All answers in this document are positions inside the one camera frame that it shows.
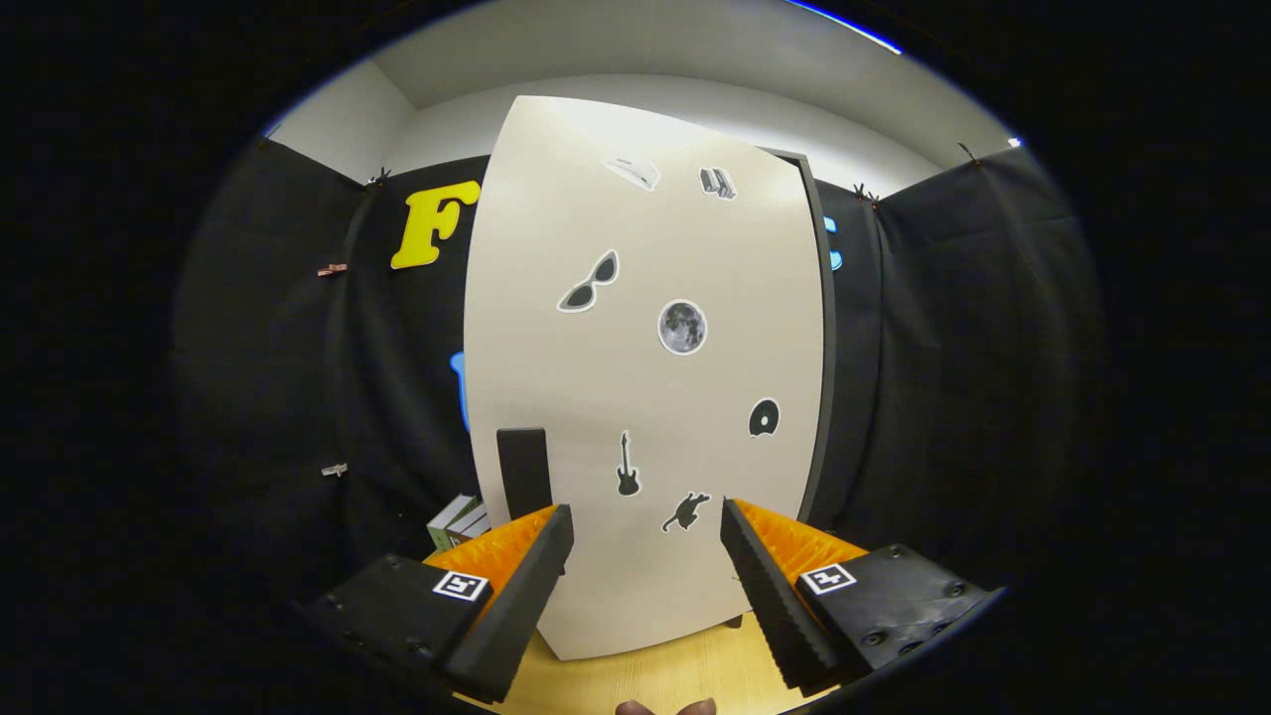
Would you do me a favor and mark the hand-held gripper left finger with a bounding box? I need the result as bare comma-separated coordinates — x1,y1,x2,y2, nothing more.
296,503,576,705

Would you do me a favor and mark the green book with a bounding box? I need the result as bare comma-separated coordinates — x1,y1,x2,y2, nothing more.
427,494,478,552

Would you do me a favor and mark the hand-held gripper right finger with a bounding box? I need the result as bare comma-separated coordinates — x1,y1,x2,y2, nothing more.
719,498,1007,697

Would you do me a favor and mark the black backdrop cloth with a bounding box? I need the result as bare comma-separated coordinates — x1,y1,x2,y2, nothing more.
169,134,1108,637

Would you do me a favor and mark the black door handle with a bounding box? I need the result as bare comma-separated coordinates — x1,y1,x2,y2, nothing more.
496,427,554,522

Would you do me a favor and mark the beige cabinet door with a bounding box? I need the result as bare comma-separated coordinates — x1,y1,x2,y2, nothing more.
462,94,827,661

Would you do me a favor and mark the grey cabinet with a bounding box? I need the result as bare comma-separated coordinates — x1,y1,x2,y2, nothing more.
760,146,841,632

